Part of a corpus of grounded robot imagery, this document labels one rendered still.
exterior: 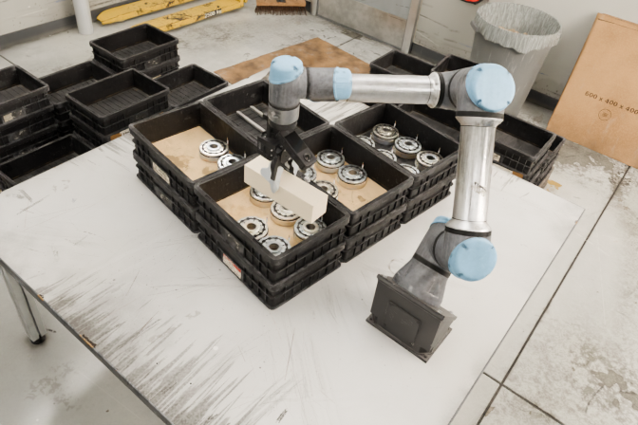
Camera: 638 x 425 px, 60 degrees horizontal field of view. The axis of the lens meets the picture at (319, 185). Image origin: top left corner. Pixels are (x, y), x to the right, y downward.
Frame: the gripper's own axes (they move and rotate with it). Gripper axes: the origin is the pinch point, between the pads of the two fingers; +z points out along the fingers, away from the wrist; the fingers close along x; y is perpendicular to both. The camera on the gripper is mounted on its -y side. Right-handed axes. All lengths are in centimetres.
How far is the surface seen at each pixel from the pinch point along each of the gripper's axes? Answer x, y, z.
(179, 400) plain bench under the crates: 46, -8, 39
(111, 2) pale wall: -172, 336, 98
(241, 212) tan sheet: -4.2, 19.9, 25.9
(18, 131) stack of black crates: -4, 167, 67
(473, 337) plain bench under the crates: -23, -56, 39
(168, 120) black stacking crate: -16, 68, 19
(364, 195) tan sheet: -39.1, -3.6, 25.9
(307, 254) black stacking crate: -1.4, -8.8, 21.8
